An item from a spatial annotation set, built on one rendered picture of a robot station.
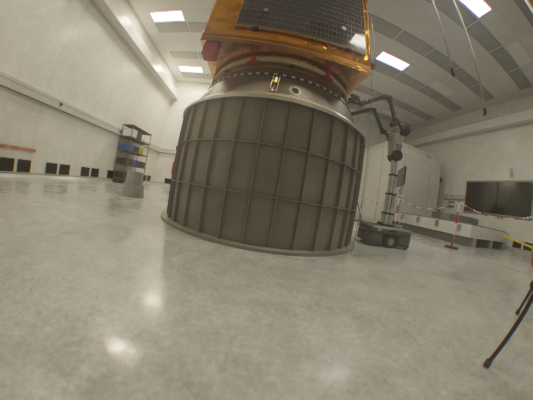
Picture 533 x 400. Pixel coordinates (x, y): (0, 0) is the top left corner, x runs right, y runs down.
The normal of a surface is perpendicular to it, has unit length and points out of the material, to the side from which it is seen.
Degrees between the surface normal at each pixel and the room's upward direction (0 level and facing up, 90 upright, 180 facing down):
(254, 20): 90
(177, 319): 0
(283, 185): 90
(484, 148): 90
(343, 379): 0
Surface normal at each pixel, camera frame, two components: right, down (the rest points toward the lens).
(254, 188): -0.06, 0.02
